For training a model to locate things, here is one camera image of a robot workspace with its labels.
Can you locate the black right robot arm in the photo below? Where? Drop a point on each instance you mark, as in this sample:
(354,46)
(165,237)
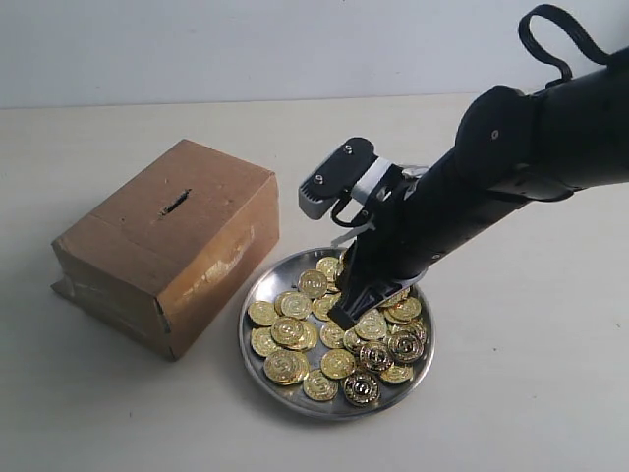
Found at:
(510,149)

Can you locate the gold coin bottom left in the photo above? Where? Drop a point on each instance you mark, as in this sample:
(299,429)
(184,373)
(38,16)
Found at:
(318,387)

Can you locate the gold coin front bottom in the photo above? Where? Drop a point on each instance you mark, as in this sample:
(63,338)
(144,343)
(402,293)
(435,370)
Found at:
(361,389)

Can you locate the gold coin centre pale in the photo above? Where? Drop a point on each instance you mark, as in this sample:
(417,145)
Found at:
(371,325)

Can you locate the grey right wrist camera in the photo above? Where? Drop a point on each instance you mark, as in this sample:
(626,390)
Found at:
(353,170)

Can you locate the gold coin lower left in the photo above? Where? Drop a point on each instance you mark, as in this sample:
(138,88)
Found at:
(286,367)

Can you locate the round silver metal plate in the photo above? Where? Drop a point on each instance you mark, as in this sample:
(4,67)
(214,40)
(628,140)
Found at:
(283,276)

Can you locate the gold coin right side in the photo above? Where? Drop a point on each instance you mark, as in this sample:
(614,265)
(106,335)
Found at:
(406,346)

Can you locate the gold coin upper left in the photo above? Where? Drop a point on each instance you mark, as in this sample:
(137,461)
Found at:
(312,283)

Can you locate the brown cardboard slotted box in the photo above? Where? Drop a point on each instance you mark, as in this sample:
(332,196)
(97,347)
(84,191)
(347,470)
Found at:
(161,257)

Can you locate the gold coin far left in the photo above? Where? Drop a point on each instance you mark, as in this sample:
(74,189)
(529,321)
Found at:
(262,313)

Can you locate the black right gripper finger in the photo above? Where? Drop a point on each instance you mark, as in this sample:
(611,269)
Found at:
(346,273)
(360,293)

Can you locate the gold coin left stack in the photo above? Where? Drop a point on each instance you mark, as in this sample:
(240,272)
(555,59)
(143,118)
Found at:
(294,334)

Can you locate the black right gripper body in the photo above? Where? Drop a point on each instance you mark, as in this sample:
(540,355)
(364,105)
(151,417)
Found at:
(404,234)

